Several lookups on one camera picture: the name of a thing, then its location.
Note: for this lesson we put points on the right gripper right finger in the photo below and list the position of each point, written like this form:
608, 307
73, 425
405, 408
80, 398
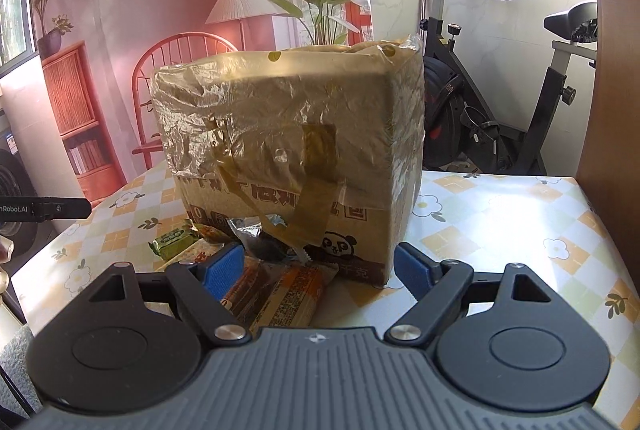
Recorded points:
438, 288

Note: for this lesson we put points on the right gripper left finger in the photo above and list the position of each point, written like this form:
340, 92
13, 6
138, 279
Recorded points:
199, 289

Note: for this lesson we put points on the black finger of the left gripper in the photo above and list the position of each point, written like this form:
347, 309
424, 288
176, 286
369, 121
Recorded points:
40, 209

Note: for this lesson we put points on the green snack packet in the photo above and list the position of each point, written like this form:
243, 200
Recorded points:
172, 243

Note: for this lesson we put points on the orange snack bar wrapper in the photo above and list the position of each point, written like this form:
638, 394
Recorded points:
295, 297

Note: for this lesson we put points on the brown snack bar wrapper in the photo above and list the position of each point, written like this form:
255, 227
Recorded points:
251, 291

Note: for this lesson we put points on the black exercise bike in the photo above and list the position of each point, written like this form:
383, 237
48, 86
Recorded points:
459, 122

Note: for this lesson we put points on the taped cardboard box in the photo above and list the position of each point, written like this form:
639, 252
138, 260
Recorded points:
322, 146

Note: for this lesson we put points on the wooden headboard panel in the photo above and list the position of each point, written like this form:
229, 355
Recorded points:
608, 169

